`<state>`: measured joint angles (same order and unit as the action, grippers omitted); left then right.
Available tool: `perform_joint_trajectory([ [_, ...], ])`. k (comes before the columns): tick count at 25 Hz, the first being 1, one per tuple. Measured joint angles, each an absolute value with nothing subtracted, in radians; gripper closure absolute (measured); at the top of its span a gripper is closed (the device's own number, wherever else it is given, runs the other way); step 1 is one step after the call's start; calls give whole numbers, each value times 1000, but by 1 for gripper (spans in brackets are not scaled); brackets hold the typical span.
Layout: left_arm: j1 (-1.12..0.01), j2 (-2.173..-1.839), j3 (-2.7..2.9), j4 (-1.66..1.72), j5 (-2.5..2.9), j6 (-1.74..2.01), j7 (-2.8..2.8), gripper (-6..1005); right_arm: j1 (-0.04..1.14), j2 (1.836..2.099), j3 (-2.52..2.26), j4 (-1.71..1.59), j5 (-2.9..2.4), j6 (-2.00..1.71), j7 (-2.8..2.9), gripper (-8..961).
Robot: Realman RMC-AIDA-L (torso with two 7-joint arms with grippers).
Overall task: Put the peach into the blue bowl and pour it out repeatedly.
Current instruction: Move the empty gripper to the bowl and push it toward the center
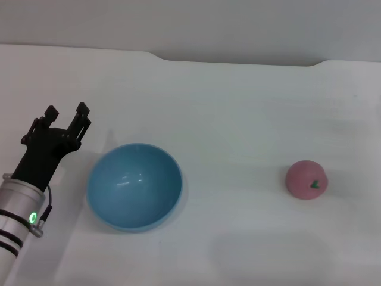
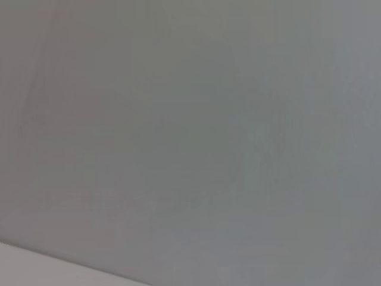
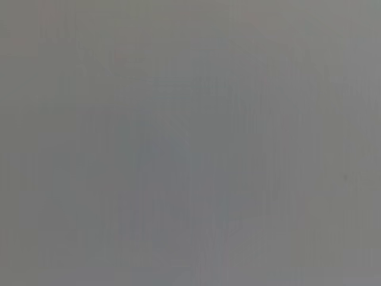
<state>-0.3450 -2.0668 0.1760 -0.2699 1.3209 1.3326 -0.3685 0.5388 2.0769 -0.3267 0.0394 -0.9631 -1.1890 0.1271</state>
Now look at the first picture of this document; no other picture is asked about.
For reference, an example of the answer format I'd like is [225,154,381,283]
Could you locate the left arm connector cable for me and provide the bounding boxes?
[29,184,54,238]

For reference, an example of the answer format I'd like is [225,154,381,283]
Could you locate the blue bowl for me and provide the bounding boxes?
[86,142,183,234]

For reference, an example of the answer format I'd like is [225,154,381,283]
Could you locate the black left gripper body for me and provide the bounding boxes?
[11,126,83,193]

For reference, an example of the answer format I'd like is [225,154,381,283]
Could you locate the pink toy peach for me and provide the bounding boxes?
[285,160,329,201]

